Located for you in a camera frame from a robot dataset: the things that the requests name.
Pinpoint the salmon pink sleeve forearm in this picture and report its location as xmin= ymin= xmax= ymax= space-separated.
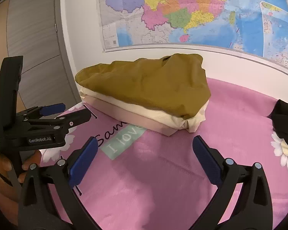
xmin=0 ymin=153 xmax=21 ymax=225

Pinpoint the colourful wall map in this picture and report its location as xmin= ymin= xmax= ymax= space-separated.
xmin=98 ymin=0 xmax=288 ymax=73

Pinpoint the grey wooden door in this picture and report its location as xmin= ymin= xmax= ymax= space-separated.
xmin=0 ymin=0 xmax=80 ymax=112

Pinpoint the black garment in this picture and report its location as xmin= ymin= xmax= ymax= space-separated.
xmin=268 ymin=100 xmax=288 ymax=145

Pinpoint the olive green shirt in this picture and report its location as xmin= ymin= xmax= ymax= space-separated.
xmin=75 ymin=53 xmax=211 ymax=119

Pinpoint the pink bed sheet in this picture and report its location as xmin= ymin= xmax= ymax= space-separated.
xmin=39 ymin=77 xmax=288 ymax=230

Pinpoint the person's left hand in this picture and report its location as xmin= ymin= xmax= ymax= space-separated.
xmin=0 ymin=150 xmax=41 ymax=183

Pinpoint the cream folded garment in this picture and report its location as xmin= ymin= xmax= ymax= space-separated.
xmin=80 ymin=87 xmax=208 ymax=133

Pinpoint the pink folded garment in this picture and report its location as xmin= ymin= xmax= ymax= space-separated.
xmin=84 ymin=95 xmax=177 ymax=136

